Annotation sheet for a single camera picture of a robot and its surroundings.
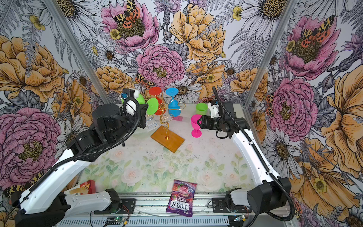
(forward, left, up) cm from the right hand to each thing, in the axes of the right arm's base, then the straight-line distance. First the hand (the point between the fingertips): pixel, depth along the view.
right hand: (202, 125), depth 77 cm
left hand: (-4, +25, +18) cm, 31 cm away
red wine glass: (+18, +25, +9) cm, 32 cm away
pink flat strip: (+26, +15, -24) cm, 38 cm away
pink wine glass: (+13, +1, -25) cm, 28 cm away
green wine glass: (+27, -3, -15) cm, 30 cm away
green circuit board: (-37, +44, -25) cm, 63 cm away
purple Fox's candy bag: (-29, +12, -23) cm, 39 cm away
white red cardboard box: (-23, +62, -20) cm, 69 cm away
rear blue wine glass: (+15, +16, -1) cm, 22 cm away
